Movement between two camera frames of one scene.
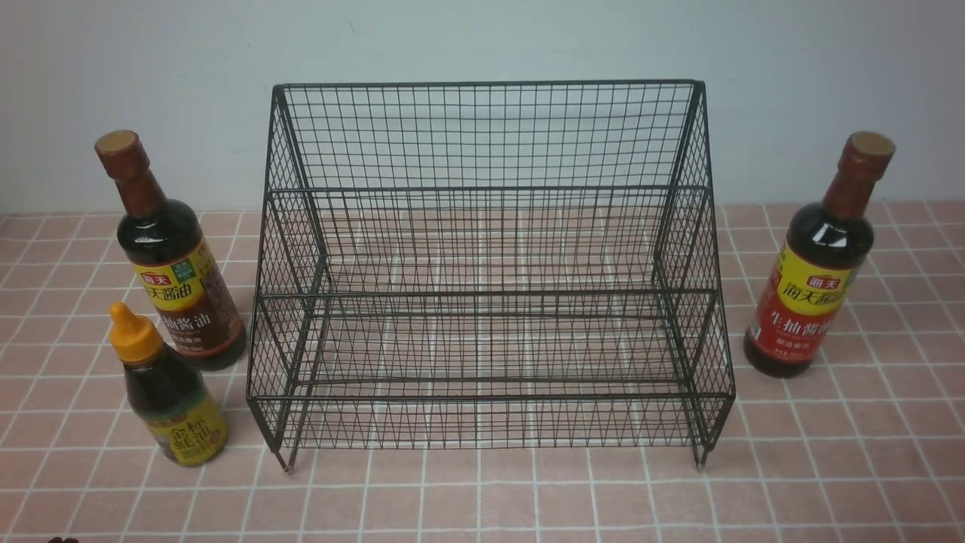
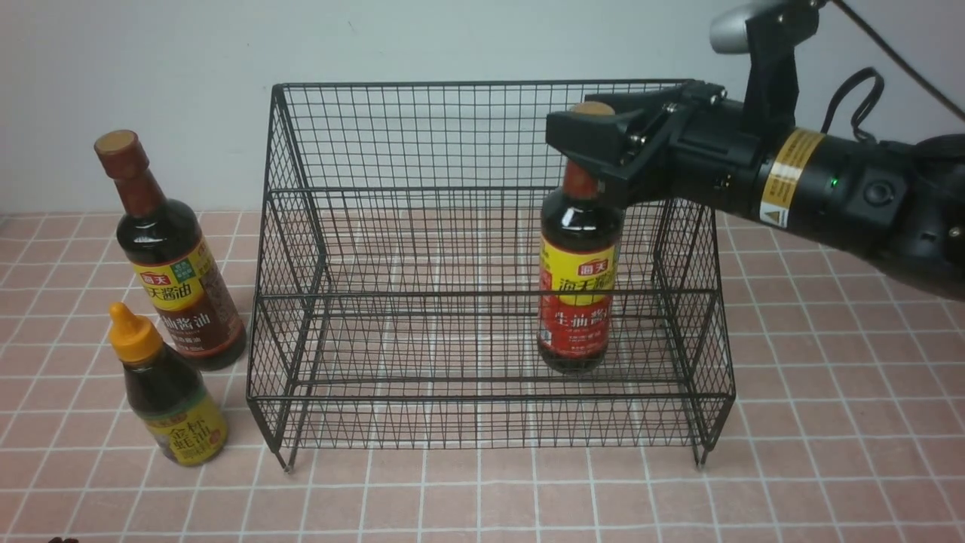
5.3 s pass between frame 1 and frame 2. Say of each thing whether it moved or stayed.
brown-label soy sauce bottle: stayed
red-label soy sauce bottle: moved
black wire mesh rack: stayed
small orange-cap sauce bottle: stayed
